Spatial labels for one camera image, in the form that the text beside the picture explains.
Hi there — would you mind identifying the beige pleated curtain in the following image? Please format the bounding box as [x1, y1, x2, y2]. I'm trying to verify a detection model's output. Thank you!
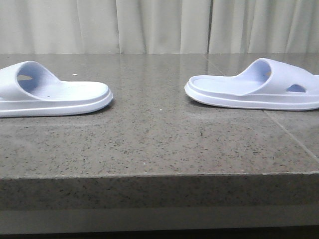
[0, 0, 319, 54]

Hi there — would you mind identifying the light blue slipper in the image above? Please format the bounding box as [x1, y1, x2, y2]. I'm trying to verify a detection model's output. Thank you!
[184, 58, 319, 111]
[0, 61, 113, 118]

